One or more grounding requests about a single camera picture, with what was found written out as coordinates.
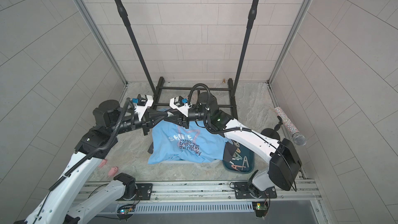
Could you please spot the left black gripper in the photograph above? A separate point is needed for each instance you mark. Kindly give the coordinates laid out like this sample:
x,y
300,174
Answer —
x,y
148,121

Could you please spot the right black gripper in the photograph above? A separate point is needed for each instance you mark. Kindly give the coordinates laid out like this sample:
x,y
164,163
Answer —
x,y
185,120

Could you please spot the light blue printed t-shirt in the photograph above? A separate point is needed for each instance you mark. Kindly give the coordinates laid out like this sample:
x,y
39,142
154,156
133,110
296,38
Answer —
x,y
175,144

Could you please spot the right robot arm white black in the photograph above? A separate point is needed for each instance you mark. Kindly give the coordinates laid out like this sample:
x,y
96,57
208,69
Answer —
x,y
283,161

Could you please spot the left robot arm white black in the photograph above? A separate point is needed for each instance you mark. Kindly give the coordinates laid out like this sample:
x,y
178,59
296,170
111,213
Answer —
x,y
111,119

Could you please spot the dark folded garment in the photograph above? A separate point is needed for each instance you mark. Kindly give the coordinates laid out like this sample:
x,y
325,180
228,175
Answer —
x,y
229,150

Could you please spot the pink clothespin on floor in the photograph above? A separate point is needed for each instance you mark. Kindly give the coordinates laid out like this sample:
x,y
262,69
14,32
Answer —
x,y
113,171

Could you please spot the teal plastic tray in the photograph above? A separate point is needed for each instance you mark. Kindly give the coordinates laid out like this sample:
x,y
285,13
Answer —
x,y
243,160

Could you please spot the left circuit board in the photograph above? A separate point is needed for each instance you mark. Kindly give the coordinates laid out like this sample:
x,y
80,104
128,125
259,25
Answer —
x,y
125,212

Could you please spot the circuit board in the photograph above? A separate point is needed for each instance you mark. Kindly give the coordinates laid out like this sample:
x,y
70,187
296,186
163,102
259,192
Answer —
x,y
125,212
261,209

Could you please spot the glitter microphone on stand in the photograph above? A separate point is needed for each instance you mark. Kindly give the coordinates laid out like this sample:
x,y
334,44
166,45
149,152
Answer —
x,y
297,137

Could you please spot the right circuit board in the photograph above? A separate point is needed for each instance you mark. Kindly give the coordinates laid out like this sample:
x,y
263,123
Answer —
x,y
261,209

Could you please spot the black clothes rack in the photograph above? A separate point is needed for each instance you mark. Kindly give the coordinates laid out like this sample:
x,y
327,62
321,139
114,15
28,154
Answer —
x,y
157,90

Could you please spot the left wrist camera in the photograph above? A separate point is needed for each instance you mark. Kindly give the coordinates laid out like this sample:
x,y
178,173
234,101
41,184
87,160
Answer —
x,y
141,104

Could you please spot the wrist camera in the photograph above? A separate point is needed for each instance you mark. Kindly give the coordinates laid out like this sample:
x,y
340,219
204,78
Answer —
x,y
141,104
181,104

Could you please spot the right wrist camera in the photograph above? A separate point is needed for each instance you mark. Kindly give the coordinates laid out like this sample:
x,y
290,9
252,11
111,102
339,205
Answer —
x,y
181,104

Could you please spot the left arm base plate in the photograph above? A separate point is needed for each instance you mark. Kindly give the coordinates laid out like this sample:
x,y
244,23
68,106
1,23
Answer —
x,y
138,192

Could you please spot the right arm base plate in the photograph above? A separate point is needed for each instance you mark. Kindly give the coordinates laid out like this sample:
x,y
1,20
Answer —
x,y
242,191

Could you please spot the aluminium mounting rail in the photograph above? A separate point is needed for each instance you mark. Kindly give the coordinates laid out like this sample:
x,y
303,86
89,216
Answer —
x,y
218,191

